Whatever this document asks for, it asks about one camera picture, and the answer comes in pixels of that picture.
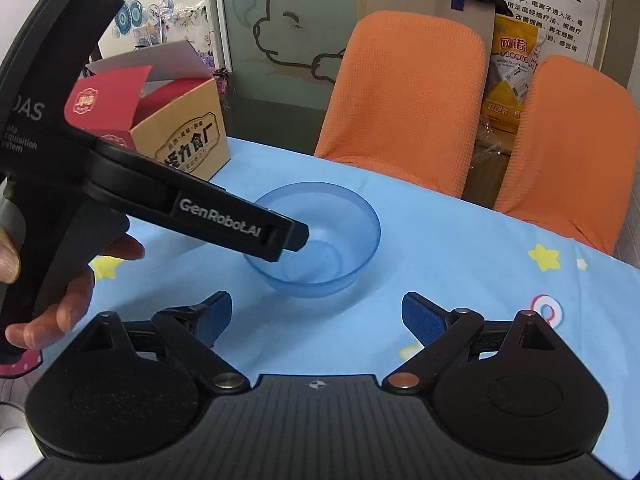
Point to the blue cartoon printed tablecloth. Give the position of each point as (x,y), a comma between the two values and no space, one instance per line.
(450,270)

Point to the yellow packet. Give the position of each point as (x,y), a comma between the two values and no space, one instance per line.
(507,75)

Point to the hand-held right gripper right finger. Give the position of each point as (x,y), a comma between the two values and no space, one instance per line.
(422,317)

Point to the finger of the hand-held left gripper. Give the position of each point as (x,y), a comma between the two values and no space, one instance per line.
(220,215)

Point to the orange chair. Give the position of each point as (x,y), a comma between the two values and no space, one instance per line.
(575,160)
(400,100)

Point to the person's left hand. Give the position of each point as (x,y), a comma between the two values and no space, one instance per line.
(70,305)

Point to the red cracker box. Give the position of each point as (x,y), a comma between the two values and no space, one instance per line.
(175,130)

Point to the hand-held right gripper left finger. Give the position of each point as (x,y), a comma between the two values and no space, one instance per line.
(220,310)

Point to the blue translucent plastic bowl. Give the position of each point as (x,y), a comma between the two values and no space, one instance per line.
(345,240)

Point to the frosted glass door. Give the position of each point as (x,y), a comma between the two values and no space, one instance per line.
(240,60)

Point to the floral wall stickers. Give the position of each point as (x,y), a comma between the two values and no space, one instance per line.
(150,15)

